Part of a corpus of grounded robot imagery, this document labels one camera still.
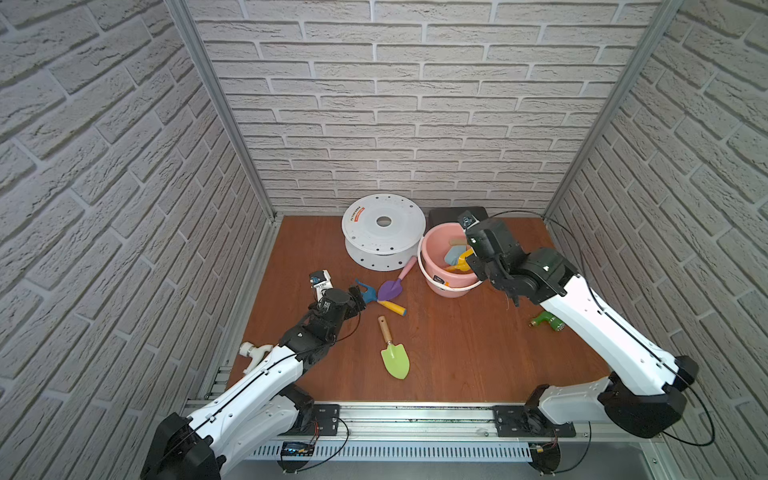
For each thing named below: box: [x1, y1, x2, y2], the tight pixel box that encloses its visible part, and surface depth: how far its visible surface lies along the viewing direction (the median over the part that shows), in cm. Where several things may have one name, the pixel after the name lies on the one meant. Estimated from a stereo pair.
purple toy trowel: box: [377, 256, 417, 301], surface depth 100 cm
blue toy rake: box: [355, 278, 407, 316], surface depth 97 cm
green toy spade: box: [378, 315, 410, 380], surface depth 86 cm
